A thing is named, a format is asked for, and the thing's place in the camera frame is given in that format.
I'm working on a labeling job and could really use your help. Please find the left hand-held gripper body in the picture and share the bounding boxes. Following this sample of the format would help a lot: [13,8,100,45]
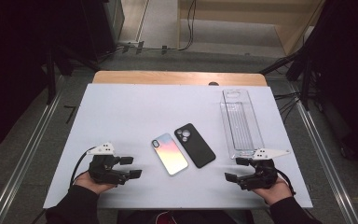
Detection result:
[86,142,131,187]

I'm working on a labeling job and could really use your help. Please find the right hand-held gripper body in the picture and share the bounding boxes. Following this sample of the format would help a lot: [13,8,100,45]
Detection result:
[236,147,292,191]

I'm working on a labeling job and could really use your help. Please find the clear plastic tray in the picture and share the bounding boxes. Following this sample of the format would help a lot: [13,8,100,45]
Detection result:
[219,88,265,160]

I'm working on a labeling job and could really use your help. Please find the iridescent phone case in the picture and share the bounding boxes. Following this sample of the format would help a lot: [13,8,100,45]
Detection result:
[150,133,189,176]

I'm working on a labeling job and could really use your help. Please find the black phone case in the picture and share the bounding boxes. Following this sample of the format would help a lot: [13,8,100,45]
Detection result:
[173,122,217,169]

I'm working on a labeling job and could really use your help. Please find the person's left hand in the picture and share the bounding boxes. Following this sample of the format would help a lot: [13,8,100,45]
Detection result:
[73,171,117,195]

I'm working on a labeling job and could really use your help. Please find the person's right hand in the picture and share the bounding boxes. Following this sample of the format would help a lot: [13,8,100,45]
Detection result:
[251,176,294,207]

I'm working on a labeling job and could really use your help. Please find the white board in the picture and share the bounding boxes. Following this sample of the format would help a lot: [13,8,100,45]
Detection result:
[42,83,314,210]

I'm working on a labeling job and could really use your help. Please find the person's torso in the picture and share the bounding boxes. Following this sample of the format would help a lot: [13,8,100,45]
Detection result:
[117,209,255,224]

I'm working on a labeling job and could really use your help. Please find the wooden table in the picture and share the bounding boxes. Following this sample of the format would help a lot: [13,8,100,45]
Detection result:
[91,70,269,87]

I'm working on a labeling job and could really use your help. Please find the black metal stand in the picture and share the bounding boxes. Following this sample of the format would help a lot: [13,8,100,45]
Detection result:
[259,49,311,110]
[45,46,101,105]

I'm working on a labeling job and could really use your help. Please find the dark curtain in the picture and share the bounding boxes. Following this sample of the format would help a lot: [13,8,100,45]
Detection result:
[304,0,358,169]
[0,0,85,157]

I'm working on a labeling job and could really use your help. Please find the light wooden cabinet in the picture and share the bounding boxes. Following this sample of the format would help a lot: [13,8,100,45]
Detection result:
[176,0,324,55]

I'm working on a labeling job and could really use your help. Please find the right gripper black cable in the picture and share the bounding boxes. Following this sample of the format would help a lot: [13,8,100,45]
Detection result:
[276,169,296,196]

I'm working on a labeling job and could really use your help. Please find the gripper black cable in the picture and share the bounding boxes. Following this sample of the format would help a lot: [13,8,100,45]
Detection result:
[69,147,97,188]
[276,169,296,196]

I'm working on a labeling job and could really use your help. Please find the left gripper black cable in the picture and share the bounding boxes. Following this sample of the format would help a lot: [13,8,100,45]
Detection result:
[69,147,97,188]

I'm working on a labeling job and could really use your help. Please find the metal floor rail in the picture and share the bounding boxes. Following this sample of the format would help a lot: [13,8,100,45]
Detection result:
[0,92,63,224]
[292,92,358,224]

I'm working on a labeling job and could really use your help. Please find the black floor cables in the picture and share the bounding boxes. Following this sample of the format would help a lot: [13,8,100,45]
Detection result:
[273,91,302,122]

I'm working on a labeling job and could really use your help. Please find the black hanging cable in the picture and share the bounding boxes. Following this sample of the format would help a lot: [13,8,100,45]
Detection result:
[178,0,198,51]

